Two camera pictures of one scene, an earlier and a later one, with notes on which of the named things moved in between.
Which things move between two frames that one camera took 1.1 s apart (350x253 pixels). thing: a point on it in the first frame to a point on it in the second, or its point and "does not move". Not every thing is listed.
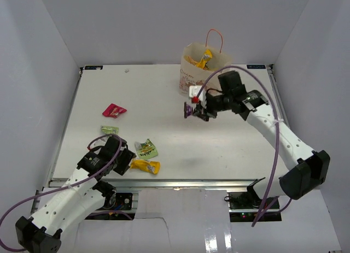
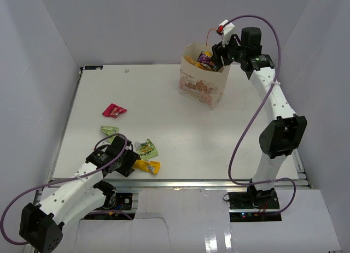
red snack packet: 113,110 does not move
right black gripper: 199,110 to 216,49
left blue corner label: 93,67 does not move
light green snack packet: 110,129 does not move
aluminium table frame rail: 181,183 does not move
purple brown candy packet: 187,110 to 205,59
